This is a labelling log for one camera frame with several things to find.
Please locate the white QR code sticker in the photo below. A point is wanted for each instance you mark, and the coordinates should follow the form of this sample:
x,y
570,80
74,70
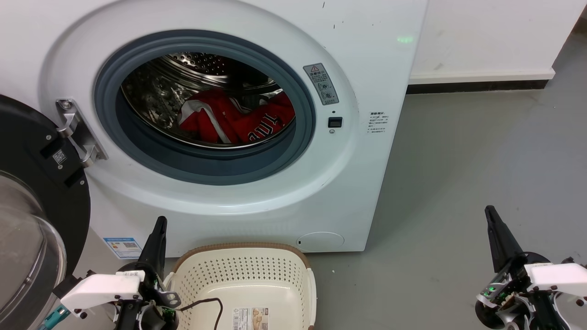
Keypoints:
x,y
59,156

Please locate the small printed text sticker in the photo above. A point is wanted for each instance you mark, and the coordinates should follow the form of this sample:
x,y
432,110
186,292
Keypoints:
x,y
378,123

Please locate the grey warning sticker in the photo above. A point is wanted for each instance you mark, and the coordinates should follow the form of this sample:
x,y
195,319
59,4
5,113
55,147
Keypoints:
x,y
321,84

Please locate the white front-load washing machine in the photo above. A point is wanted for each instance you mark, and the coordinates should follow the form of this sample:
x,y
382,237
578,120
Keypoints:
x,y
367,68

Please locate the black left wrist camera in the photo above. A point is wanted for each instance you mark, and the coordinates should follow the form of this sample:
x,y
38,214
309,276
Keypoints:
x,y
63,288

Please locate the silver metal door hinge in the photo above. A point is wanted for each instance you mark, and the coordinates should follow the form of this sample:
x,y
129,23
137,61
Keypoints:
x,y
75,130

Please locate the red basketball jersey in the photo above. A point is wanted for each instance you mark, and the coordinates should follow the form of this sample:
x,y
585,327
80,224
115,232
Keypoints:
x,y
229,119

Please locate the stainless steel washing machine drum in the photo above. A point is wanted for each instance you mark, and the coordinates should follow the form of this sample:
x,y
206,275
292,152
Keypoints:
x,y
151,91

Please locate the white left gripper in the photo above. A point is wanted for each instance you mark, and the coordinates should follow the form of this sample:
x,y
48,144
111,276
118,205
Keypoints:
x,y
101,289

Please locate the cream perforated laundry basket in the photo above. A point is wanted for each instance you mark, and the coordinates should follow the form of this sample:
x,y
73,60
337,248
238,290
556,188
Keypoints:
x,y
243,275

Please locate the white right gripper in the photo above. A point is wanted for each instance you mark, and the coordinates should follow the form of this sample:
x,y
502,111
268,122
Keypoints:
x,y
555,277

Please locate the round white filter cover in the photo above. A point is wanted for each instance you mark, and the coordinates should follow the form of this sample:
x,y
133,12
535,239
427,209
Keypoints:
x,y
320,241

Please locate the black washing machine door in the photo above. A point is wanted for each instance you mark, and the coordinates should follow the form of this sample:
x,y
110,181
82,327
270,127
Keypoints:
x,y
27,137

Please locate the grey rubber door gasket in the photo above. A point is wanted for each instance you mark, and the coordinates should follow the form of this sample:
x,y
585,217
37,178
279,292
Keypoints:
x,y
137,156

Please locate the blue energy label sticker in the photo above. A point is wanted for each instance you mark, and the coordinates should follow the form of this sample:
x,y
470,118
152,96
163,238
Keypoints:
x,y
123,248

